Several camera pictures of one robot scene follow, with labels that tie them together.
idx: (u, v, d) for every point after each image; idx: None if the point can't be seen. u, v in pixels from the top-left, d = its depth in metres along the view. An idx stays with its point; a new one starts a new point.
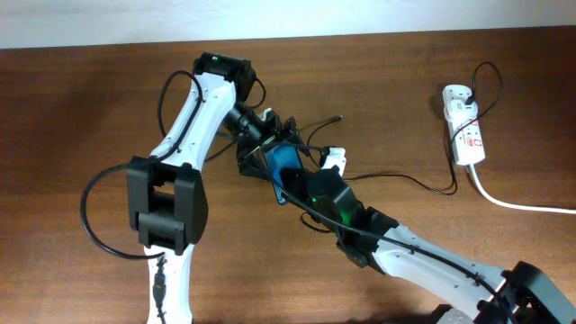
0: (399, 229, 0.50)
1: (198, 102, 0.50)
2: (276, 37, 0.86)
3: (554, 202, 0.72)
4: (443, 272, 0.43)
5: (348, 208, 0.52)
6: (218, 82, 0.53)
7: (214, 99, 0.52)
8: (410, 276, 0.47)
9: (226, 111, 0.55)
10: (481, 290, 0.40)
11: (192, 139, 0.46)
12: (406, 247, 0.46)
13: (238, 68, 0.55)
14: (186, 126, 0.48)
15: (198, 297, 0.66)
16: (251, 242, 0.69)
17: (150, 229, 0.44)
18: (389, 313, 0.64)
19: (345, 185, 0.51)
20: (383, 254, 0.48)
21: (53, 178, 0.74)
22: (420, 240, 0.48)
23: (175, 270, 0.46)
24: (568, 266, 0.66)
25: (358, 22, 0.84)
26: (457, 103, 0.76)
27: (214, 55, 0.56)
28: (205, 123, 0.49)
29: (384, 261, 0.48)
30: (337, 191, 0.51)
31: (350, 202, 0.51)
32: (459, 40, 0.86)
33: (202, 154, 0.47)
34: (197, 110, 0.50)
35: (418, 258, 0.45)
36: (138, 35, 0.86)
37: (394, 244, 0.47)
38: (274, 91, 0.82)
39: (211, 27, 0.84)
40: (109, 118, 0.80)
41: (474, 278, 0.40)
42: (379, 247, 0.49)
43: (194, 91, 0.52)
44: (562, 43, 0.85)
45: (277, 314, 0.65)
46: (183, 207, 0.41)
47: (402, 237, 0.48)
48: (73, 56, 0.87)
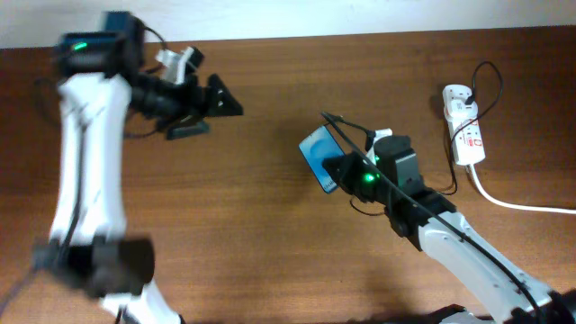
0: (456, 214, 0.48)
1: (79, 129, 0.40)
2: (276, 37, 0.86)
3: (555, 202, 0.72)
4: (486, 270, 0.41)
5: (408, 176, 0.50)
6: (93, 89, 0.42)
7: (98, 116, 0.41)
8: (449, 260, 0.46)
9: (123, 111, 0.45)
10: (522, 299, 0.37)
11: (93, 187, 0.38)
12: (457, 234, 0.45)
13: (111, 44, 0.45)
14: (79, 161, 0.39)
15: (199, 297, 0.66)
16: (251, 242, 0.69)
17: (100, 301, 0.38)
18: (389, 314, 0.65)
19: (412, 152, 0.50)
20: (431, 233, 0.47)
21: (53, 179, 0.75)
22: (475, 232, 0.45)
23: (140, 308, 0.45)
24: (565, 266, 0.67)
25: (359, 22, 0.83)
26: (457, 103, 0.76)
27: (76, 37, 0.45)
28: (98, 154, 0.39)
29: (430, 239, 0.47)
30: (402, 153, 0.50)
31: (410, 172, 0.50)
32: (459, 40, 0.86)
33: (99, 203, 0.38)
34: (85, 136, 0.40)
35: (465, 247, 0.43)
36: None
37: (445, 227, 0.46)
38: (274, 91, 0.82)
39: (210, 27, 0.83)
40: None
41: (517, 285, 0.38)
42: (430, 223, 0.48)
43: (71, 112, 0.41)
44: (563, 44, 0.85)
45: (278, 315, 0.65)
46: (111, 285, 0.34)
47: (455, 221, 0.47)
48: None
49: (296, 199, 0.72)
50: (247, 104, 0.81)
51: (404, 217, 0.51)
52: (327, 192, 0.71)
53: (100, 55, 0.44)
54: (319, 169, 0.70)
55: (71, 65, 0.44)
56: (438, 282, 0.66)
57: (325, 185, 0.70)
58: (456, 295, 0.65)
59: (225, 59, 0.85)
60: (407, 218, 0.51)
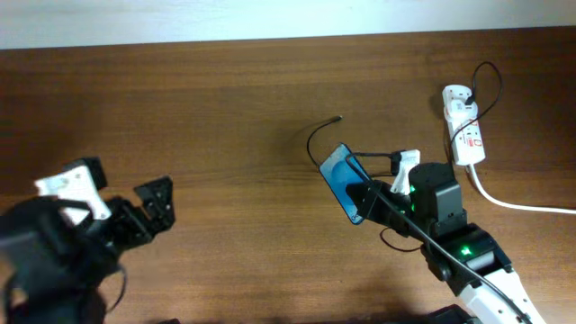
0: (515, 281, 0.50)
1: None
2: (276, 37, 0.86)
3: (555, 202, 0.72)
4: None
5: (449, 211, 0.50)
6: None
7: None
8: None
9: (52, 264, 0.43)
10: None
11: None
12: (517, 312, 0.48)
13: None
14: None
15: (199, 297, 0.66)
16: (251, 242, 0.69)
17: None
18: (389, 314, 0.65)
19: (454, 183, 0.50)
20: (483, 302, 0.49)
21: None
22: (531, 306, 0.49)
23: None
24: (565, 266, 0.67)
25: (360, 22, 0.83)
26: (457, 103, 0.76)
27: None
28: None
29: (475, 304, 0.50)
30: (443, 185, 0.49)
31: (452, 206, 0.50)
32: (459, 41, 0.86)
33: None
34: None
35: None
36: (136, 35, 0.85)
37: (501, 299, 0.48)
38: (274, 92, 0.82)
39: (211, 27, 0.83)
40: (109, 117, 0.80)
41: None
42: (480, 284, 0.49)
43: None
44: (562, 44, 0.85)
45: (278, 314, 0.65)
46: None
47: (513, 292, 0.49)
48: (72, 56, 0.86)
49: (296, 199, 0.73)
50: (247, 104, 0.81)
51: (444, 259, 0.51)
52: (355, 224, 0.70)
53: None
54: (343, 197, 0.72)
55: None
56: (438, 282, 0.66)
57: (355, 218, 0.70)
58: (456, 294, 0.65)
59: (225, 59, 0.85)
60: (447, 261, 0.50)
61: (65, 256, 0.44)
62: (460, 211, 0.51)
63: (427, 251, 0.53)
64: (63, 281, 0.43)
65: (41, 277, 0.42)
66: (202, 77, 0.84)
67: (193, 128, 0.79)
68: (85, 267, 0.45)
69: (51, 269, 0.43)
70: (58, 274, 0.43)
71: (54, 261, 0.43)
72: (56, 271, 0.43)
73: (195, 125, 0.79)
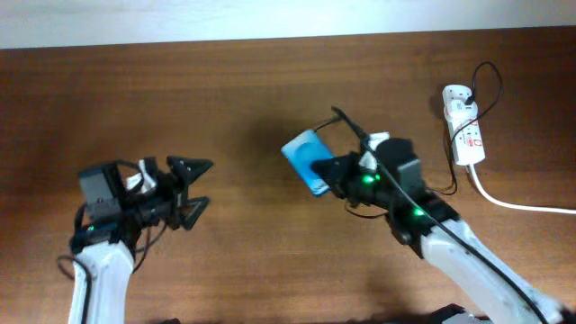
0: (463, 225, 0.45)
1: (87, 283, 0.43)
2: (276, 38, 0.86)
3: (554, 202, 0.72)
4: (488, 280, 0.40)
5: (411, 184, 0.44)
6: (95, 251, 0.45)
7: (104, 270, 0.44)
8: (453, 268, 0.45)
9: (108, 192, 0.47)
10: (530, 318, 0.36)
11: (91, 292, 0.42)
12: (463, 247, 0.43)
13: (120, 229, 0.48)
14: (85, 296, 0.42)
15: (198, 297, 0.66)
16: (251, 242, 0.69)
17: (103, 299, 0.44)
18: (390, 314, 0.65)
19: (414, 157, 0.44)
20: (436, 244, 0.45)
21: (53, 178, 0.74)
22: (483, 246, 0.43)
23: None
24: (565, 266, 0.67)
25: (360, 22, 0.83)
26: (457, 103, 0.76)
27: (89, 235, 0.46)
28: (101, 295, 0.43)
29: (432, 249, 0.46)
30: (402, 161, 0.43)
31: (414, 179, 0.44)
32: (459, 41, 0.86)
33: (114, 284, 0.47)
34: (90, 292, 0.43)
35: (473, 262, 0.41)
36: (136, 35, 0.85)
37: (449, 238, 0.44)
38: (274, 91, 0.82)
39: (211, 27, 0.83)
40: (111, 119, 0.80)
41: (525, 302, 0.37)
42: (433, 233, 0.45)
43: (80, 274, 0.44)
44: (562, 44, 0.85)
45: (278, 315, 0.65)
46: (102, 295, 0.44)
47: (462, 233, 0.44)
48: (73, 55, 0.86)
49: (296, 199, 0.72)
50: (247, 104, 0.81)
51: (404, 224, 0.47)
52: (316, 195, 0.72)
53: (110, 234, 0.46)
54: (306, 173, 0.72)
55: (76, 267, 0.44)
56: (438, 282, 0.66)
57: (316, 189, 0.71)
58: (456, 295, 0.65)
59: (225, 58, 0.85)
60: (409, 226, 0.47)
61: (122, 193, 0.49)
62: (422, 184, 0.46)
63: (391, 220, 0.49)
64: (116, 213, 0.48)
65: (100, 203, 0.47)
66: (202, 76, 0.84)
67: (193, 128, 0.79)
68: (138, 210, 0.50)
69: (112, 198, 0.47)
70: (112, 206, 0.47)
71: (113, 192, 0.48)
72: (112, 201, 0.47)
73: (195, 125, 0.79)
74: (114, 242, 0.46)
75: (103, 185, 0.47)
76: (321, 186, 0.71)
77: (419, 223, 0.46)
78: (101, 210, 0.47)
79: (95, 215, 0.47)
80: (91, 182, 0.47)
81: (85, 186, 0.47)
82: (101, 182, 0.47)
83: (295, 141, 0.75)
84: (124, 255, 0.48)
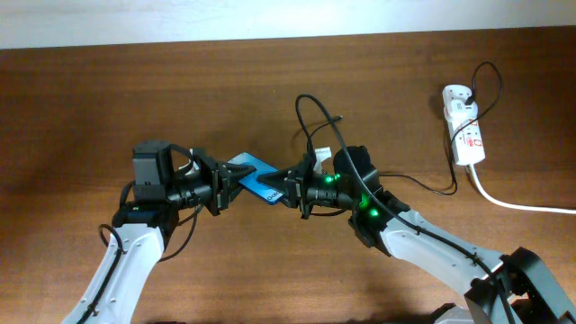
0: (411, 211, 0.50)
1: (117, 255, 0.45)
2: (276, 37, 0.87)
3: (555, 202, 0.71)
4: (440, 252, 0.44)
5: (371, 189, 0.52)
6: (130, 230, 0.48)
7: (136, 248, 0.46)
8: (409, 256, 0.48)
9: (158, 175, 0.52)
10: (477, 270, 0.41)
11: (119, 271, 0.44)
12: (412, 228, 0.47)
13: (163, 215, 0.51)
14: (111, 270, 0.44)
15: (198, 297, 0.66)
16: (251, 242, 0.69)
17: (130, 284, 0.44)
18: (389, 314, 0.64)
19: (373, 168, 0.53)
20: (390, 234, 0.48)
21: (54, 178, 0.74)
22: (429, 225, 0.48)
23: (130, 311, 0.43)
24: (570, 266, 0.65)
25: (359, 21, 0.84)
26: (457, 103, 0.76)
27: (130, 217, 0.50)
28: (127, 274, 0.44)
29: (391, 241, 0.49)
30: (364, 172, 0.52)
31: (373, 184, 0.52)
32: (458, 40, 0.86)
33: (145, 267, 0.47)
34: (116, 263, 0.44)
35: (424, 238, 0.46)
36: (137, 35, 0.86)
37: (401, 225, 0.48)
38: (274, 91, 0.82)
39: (211, 27, 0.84)
40: (111, 119, 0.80)
41: (472, 258, 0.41)
42: (388, 227, 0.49)
43: (113, 245, 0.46)
44: (561, 43, 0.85)
45: (278, 315, 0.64)
46: (130, 280, 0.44)
47: (410, 218, 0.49)
48: (74, 56, 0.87)
49: None
50: (247, 103, 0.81)
51: (367, 228, 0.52)
52: (273, 202, 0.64)
53: (150, 217, 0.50)
54: (253, 184, 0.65)
55: (113, 245, 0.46)
56: (437, 282, 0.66)
57: (270, 197, 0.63)
58: (456, 295, 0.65)
59: (225, 58, 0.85)
60: (370, 228, 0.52)
61: (168, 178, 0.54)
62: (381, 190, 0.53)
63: (352, 223, 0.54)
64: (159, 198, 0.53)
65: (149, 186, 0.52)
66: (201, 76, 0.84)
67: (192, 127, 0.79)
68: (180, 192, 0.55)
69: (160, 184, 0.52)
70: (157, 191, 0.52)
71: (161, 178, 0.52)
72: (159, 186, 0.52)
73: (194, 124, 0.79)
74: (152, 226, 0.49)
75: (154, 171, 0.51)
76: (275, 193, 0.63)
77: (374, 220, 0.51)
78: (148, 192, 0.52)
79: (142, 197, 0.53)
80: (143, 164, 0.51)
81: (138, 168, 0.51)
82: (152, 166, 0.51)
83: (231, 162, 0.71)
84: (157, 241, 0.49)
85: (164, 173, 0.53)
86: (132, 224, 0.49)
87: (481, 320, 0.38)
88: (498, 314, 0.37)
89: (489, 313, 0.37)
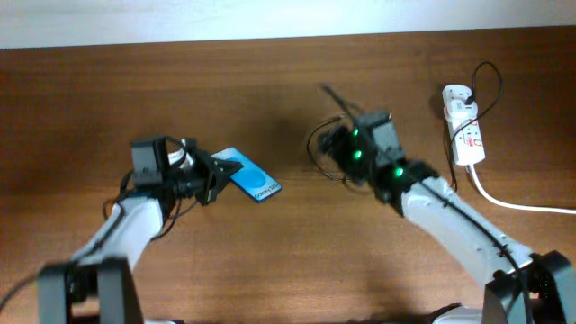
0: (440, 181, 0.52)
1: (120, 214, 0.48)
2: (276, 37, 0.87)
3: (556, 202, 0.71)
4: (468, 233, 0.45)
5: (388, 145, 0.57)
6: (133, 198, 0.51)
7: (137, 209, 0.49)
8: (428, 226, 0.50)
9: (155, 163, 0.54)
10: (502, 262, 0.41)
11: (121, 223, 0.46)
12: (441, 200, 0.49)
13: (161, 196, 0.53)
14: (114, 224, 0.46)
15: (198, 297, 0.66)
16: (252, 242, 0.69)
17: (133, 234, 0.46)
18: (389, 314, 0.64)
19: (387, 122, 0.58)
20: (412, 198, 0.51)
21: (54, 177, 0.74)
22: (457, 200, 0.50)
23: (134, 256, 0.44)
24: None
25: (359, 22, 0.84)
26: (457, 103, 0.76)
27: (129, 196, 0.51)
28: (129, 224, 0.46)
29: (412, 206, 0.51)
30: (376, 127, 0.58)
31: (387, 139, 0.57)
32: (458, 41, 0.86)
33: (145, 232, 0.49)
34: (119, 220, 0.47)
35: (448, 211, 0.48)
36: (137, 35, 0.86)
37: (428, 193, 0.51)
38: (274, 91, 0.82)
39: (211, 28, 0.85)
40: (110, 119, 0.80)
41: (500, 249, 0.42)
42: (412, 189, 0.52)
43: (116, 210, 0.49)
44: (561, 43, 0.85)
45: (277, 314, 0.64)
46: (132, 229, 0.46)
47: (439, 188, 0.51)
48: (74, 56, 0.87)
49: (296, 199, 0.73)
50: (247, 103, 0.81)
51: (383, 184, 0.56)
52: (258, 202, 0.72)
53: (149, 195, 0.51)
54: (243, 182, 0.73)
55: (117, 211, 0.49)
56: (437, 282, 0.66)
57: (257, 195, 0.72)
58: (456, 295, 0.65)
59: (225, 58, 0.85)
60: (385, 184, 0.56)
61: (165, 166, 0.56)
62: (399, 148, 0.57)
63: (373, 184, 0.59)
64: (156, 183, 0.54)
65: (148, 172, 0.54)
66: (201, 76, 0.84)
67: (193, 127, 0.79)
68: (176, 183, 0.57)
69: (157, 170, 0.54)
70: (156, 176, 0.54)
71: (158, 164, 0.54)
72: (157, 172, 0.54)
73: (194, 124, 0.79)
74: (150, 201, 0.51)
75: (151, 157, 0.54)
76: (263, 193, 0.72)
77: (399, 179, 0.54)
78: (147, 176, 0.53)
79: (139, 183, 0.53)
80: (141, 150, 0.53)
81: (136, 156, 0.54)
82: (149, 153, 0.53)
83: (219, 155, 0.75)
84: (156, 211, 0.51)
85: (161, 160, 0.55)
86: (133, 201, 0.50)
87: (494, 310, 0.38)
88: (514, 310, 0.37)
89: (507, 307, 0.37)
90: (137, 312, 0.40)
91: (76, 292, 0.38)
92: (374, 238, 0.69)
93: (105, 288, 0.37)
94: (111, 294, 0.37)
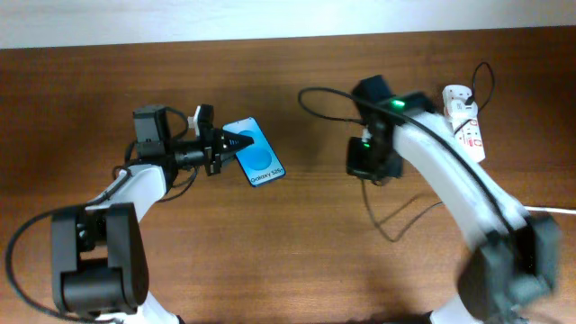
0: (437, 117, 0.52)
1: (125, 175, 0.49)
2: (276, 38, 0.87)
3: (556, 202, 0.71)
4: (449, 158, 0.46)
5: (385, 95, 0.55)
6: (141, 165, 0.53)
7: (143, 174, 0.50)
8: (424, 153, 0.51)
9: (157, 133, 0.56)
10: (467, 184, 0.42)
11: (128, 184, 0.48)
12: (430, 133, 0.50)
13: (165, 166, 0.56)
14: (121, 183, 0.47)
15: (197, 297, 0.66)
16: (252, 241, 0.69)
17: (139, 196, 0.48)
18: (390, 314, 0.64)
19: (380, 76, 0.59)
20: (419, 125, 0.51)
21: (53, 177, 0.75)
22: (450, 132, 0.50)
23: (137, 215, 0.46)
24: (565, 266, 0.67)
25: (360, 21, 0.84)
26: (457, 103, 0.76)
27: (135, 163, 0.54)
28: (136, 184, 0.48)
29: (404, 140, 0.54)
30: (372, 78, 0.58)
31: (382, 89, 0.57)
32: (458, 41, 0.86)
33: (149, 193, 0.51)
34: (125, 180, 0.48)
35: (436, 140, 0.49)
36: (138, 35, 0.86)
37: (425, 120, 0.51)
38: (276, 91, 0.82)
39: (212, 27, 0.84)
40: (110, 118, 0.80)
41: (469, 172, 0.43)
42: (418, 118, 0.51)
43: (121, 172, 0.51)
44: (561, 43, 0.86)
45: (277, 315, 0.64)
46: (139, 191, 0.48)
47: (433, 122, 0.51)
48: (73, 56, 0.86)
49: (296, 198, 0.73)
50: (247, 103, 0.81)
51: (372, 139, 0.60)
52: (254, 185, 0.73)
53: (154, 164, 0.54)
54: (247, 162, 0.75)
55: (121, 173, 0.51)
56: (437, 282, 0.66)
57: (253, 179, 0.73)
58: None
59: (225, 58, 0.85)
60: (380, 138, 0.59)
61: (166, 138, 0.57)
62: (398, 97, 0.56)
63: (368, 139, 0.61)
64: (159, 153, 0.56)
65: (150, 143, 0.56)
66: (202, 76, 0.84)
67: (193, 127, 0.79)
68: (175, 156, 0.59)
69: (159, 140, 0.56)
70: (157, 147, 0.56)
71: (160, 135, 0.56)
72: (158, 143, 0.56)
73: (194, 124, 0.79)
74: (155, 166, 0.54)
75: (152, 130, 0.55)
76: (259, 178, 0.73)
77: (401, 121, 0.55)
78: (149, 148, 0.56)
79: (144, 153, 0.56)
80: (142, 123, 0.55)
81: (138, 127, 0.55)
82: (150, 125, 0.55)
83: (237, 125, 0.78)
84: (160, 178, 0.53)
85: (162, 131, 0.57)
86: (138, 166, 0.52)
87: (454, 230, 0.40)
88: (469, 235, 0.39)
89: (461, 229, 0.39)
90: (140, 258, 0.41)
91: (85, 238, 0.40)
92: (376, 238, 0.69)
93: (112, 230, 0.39)
94: (116, 237, 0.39)
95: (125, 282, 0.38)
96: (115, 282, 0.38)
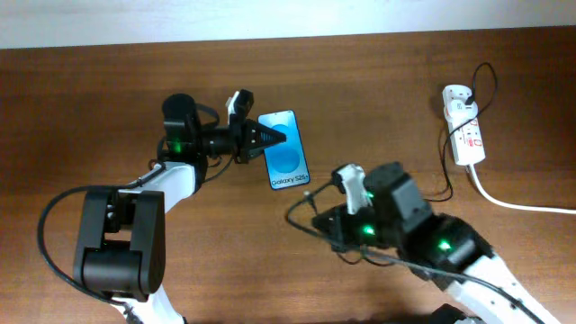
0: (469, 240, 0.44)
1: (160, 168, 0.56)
2: (276, 37, 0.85)
3: (550, 202, 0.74)
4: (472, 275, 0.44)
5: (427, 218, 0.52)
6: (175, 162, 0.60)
7: (175, 169, 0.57)
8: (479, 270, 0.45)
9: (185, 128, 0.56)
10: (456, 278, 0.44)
11: (161, 175, 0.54)
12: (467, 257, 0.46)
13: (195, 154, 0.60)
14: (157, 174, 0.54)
15: (198, 297, 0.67)
16: (253, 241, 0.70)
17: (171, 186, 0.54)
18: (390, 313, 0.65)
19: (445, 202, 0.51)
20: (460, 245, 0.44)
21: (60, 181, 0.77)
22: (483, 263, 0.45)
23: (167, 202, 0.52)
24: (553, 265, 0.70)
25: (361, 22, 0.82)
26: (457, 103, 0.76)
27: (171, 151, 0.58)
28: (168, 176, 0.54)
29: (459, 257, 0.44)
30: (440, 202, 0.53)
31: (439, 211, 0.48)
32: (461, 40, 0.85)
33: (179, 186, 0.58)
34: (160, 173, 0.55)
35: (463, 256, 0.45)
36: (135, 35, 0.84)
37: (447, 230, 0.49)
38: (277, 90, 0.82)
39: (211, 25, 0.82)
40: (112, 121, 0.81)
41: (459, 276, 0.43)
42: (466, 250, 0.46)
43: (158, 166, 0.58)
44: (564, 43, 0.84)
45: (277, 315, 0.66)
46: (171, 181, 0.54)
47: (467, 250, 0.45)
48: (70, 55, 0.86)
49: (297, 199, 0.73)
50: None
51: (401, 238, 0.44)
52: (273, 188, 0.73)
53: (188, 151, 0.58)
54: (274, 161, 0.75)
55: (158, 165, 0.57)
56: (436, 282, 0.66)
57: (274, 182, 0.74)
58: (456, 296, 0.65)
59: (225, 58, 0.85)
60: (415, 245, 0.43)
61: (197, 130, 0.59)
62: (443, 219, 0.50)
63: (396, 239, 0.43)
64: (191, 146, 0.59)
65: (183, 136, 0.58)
66: (202, 77, 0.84)
67: None
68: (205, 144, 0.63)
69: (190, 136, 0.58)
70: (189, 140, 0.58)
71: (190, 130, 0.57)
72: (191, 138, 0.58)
73: None
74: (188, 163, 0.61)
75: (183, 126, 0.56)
76: (282, 182, 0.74)
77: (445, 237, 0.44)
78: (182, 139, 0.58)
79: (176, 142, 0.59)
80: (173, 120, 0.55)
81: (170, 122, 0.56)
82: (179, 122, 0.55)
83: (276, 118, 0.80)
84: (192, 175, 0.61)
85: (193, 127, 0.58)
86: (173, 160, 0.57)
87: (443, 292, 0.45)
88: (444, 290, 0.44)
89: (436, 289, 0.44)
90: (160, 248, 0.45)
91: (112, 220, 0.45)
92: None
93: (141, 215, 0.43)
94: (144, 221, 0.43)
95: (142, 267, 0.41)
96: (133, 265, 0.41)
